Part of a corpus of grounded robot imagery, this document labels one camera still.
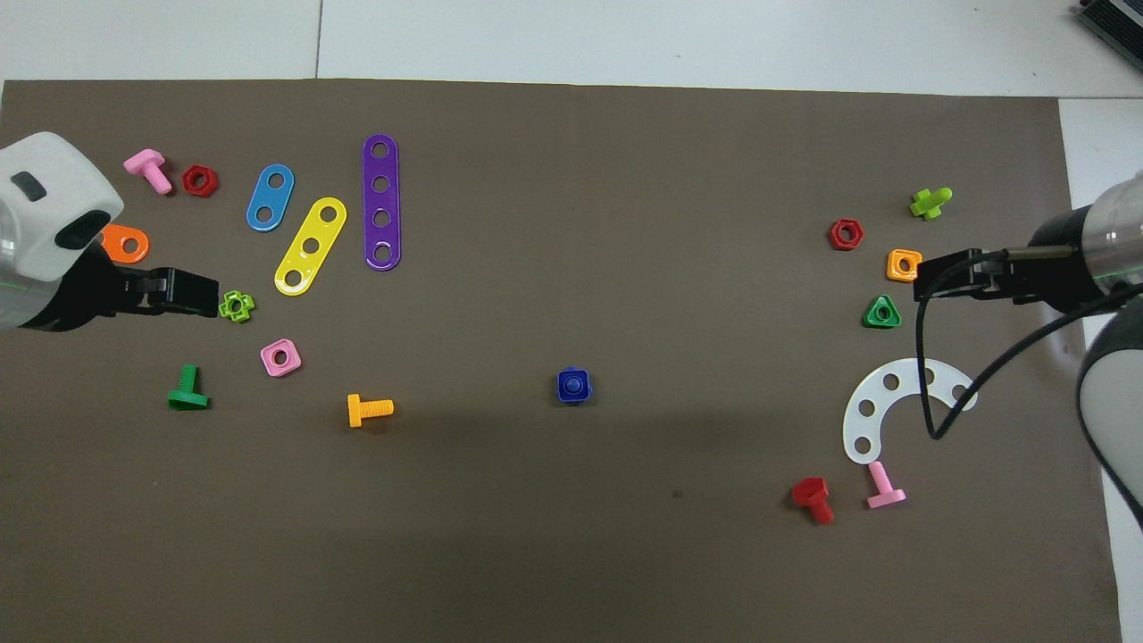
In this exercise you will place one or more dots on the pink square nut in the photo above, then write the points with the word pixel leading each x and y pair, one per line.
pixel 268 359

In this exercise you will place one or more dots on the red plastic bolt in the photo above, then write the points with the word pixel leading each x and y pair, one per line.
pixel 810 491

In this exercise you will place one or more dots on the orange plastic bolt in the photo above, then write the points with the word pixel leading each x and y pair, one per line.
pixel 355 411

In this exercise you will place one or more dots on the black ribbed device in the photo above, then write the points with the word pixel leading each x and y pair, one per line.
pixel 1116 18

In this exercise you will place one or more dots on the orange three-hole corner plate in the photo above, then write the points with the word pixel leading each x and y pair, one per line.
pixel 112 237

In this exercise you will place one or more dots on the lime green cross bolt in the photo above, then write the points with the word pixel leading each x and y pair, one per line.
pixel 929 205

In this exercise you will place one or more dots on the orange square nut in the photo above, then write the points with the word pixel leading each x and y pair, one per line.
pixel 894 265

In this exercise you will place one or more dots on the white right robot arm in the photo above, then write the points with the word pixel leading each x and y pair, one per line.
pixel 1116 223

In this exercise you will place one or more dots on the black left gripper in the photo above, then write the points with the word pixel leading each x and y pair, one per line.
pixel 89 295

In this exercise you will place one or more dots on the pink plastic bolt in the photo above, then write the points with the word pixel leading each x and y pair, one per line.
pixel 886 497
pixel 146 162

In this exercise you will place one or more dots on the blue two-hole plate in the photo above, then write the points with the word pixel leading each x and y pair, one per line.
pixel 271 197

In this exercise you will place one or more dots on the yellow three-hole plate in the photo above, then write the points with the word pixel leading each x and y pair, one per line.
pixel 320 230

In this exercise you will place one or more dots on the red hex nut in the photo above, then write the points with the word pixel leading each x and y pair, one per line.
pixel 834 235
pixel 187 181

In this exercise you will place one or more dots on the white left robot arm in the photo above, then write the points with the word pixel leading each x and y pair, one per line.
pixel 45 179

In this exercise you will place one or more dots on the dark green plastic bolt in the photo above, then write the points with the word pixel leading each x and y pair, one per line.
pixel 187 399

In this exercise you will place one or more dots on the purple four-hole plate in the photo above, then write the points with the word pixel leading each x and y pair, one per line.
pixel 380 167

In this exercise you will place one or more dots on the blue square nut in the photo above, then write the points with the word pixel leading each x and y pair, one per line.
pixel 563 398

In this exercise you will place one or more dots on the brown table mat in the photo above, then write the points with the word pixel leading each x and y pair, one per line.
pixel 571 536

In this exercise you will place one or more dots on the white curved five-hole plate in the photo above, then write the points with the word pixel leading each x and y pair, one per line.
pixel 878 394

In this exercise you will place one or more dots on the green triangle nut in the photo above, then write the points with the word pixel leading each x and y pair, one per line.
pixel 871 319

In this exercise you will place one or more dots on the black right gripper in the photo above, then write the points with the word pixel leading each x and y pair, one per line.
pixel 1054 277

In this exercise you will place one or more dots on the lime green cross nut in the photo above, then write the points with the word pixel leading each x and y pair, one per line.
pixel 246 306

